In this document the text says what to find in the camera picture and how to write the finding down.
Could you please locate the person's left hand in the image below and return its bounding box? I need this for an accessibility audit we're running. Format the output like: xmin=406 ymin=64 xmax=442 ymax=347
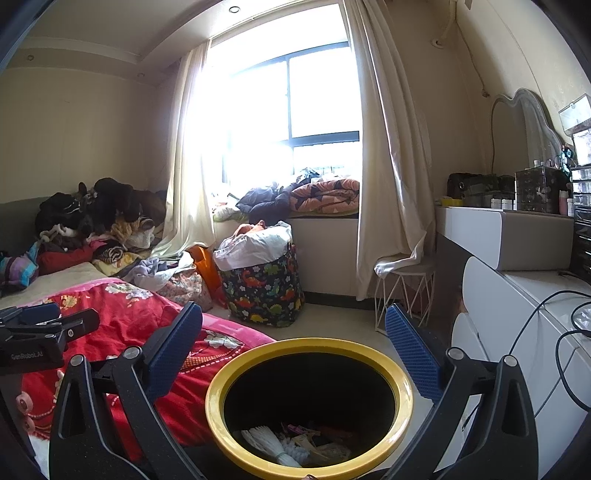
xmin=16 ymin=391 xmax=35 ymax=434

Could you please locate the navy blue jacket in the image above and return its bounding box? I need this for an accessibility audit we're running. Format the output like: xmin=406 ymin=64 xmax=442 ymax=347
xmin=236 ymin=185 xmax=294 ymax=226

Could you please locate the floral fabric bag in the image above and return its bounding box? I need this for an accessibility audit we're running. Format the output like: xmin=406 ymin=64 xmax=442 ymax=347
xmin=158 ymin=270 xmax=213 ymax=312

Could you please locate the black cable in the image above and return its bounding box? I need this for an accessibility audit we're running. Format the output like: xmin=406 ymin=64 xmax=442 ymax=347
xmin=461 ymin=287 xmax=591 ymax=432

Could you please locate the window frame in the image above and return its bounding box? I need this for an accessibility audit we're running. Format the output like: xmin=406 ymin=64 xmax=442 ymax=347
xmin=217 ymin=42 xmax=362 ymax=188

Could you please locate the white dresser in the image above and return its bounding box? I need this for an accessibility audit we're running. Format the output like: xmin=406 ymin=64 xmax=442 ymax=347
xmin=437 ymin=207 xmax=590 ymax=479

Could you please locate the red floral blanket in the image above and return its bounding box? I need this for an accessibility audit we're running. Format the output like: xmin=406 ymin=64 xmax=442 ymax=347
xmin=18 ymin=277 xmax=279 ymax=464

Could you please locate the pile of dark clothes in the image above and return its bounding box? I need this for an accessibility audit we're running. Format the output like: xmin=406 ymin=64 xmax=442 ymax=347
xmin=0 ymin=177 xmax=168 ymax=296

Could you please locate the black bag on dresser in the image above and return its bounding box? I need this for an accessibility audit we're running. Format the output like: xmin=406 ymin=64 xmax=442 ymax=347
xmin=447 ymin=173 xmax=515 ymax=208

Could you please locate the white plastic bag in basket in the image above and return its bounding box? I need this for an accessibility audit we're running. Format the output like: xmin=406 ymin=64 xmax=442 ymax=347
xmin=212 ymin=221 xmax=293 ymax=271

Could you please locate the clear cosmetics organizer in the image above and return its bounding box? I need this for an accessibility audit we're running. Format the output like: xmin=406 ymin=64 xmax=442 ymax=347
xmin=515 ymin=166 xmax=569 ymax=214

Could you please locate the left cream curtain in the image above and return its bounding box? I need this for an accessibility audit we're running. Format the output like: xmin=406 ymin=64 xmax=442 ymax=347
xmin=152 ymin=40 xmax=215 ymax=257

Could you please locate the dinosaur print laundry basket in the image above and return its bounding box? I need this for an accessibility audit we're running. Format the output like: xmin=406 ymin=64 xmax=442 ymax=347
xmin=219 ymin=242 xmax=304 ymax=328

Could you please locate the cream curtain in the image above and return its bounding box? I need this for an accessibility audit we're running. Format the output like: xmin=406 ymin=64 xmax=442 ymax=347
xmin=152 ymin=40 xmax=215 ymax=257
xmin=342 ymin=1 xmax=436 ymax=300

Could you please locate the white wire side table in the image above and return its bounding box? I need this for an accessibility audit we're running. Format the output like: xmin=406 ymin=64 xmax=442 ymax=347
xmin=374 ymin=257 xmax=436 ymax=334

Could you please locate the white knitted cloth trash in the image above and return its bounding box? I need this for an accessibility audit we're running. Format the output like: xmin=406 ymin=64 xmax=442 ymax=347
xmin=240 ymin=426 xmax=301 ymax=468

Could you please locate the white printed plastic bag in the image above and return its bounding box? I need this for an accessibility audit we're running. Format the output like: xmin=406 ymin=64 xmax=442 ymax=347
xmin=294 ymin=434 xmax=352 ymax=467

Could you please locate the orange bag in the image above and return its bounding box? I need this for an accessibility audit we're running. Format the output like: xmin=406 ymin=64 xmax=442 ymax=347
xmin=187 ymin=245 xmax=226 ymax=307

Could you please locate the yellow rimmed trash bin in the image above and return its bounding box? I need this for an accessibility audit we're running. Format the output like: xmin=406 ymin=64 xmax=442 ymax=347
xmin=205 ymin=338 xmax=414 ymax=479

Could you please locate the right cream curtain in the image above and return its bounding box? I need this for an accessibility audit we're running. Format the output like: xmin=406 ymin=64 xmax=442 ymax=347
xmin=342 ymin=1 xmax=436 ymax=300

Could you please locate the wavy framed mirror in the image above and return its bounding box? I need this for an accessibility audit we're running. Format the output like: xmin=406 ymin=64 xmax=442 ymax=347
xmin=490 ymin=88 xmax=562 ymax=176

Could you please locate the orange patterned folded quilt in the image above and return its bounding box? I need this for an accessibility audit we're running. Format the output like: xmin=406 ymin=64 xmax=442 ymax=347
xmin=290 ymin=178 xmax=360 ymax=216

